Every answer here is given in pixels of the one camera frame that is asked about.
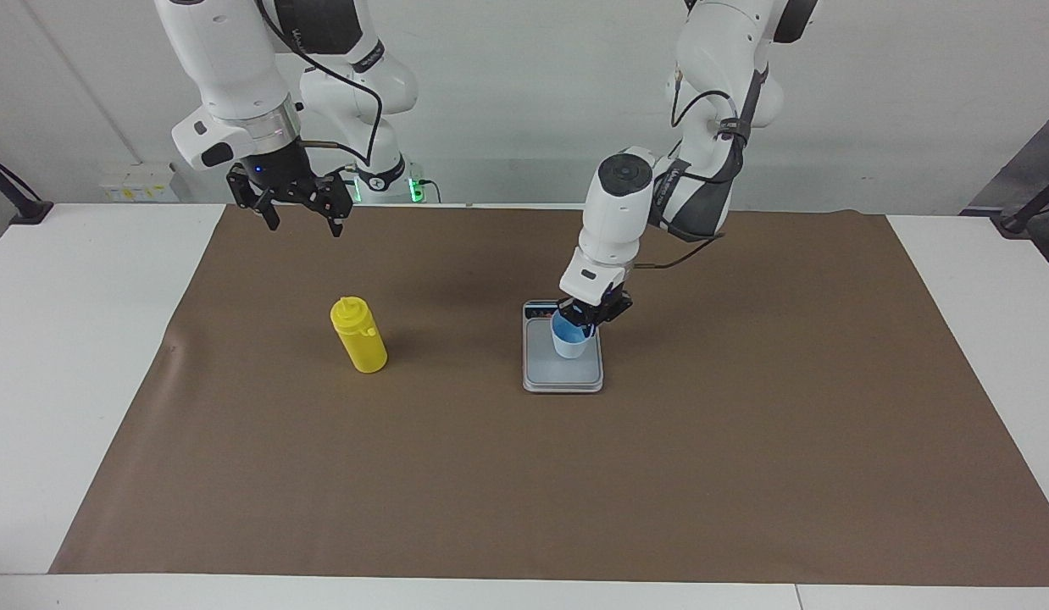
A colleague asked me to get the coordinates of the silver digital kitchen scale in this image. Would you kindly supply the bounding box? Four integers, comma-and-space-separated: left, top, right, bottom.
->
522, 299, 605, 395

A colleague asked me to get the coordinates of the light blue paper cup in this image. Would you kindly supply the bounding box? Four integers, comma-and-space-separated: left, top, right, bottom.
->
551, 309, 595, 360

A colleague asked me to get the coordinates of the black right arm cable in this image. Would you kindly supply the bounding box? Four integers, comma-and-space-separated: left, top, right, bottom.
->
253, 0, 384, 168

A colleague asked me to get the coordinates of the white wall socket box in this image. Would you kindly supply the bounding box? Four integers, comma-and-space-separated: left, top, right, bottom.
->
99, 163, 180, 202

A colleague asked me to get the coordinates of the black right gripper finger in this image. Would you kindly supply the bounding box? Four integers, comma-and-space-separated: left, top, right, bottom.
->
304, 173, 357, 239
226, 164, 282, 232

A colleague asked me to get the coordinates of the brown table mat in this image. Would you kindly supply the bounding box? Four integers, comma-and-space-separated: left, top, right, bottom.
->
48, 203, 1049, 587

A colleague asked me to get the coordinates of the black clamp stand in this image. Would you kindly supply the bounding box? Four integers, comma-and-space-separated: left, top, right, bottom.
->
991, 169, 1049, 238
0, 151, 55, 225

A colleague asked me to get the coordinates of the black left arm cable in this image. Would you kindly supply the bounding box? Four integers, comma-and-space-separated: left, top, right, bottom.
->
630, 68, 775, 272

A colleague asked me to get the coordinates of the yellow squeeze bottle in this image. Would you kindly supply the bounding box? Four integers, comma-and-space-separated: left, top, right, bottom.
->
330, 296, 388, 374

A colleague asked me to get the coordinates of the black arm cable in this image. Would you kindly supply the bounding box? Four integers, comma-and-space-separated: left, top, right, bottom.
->
253, 0, 384, 168
630, 68, 775, 272

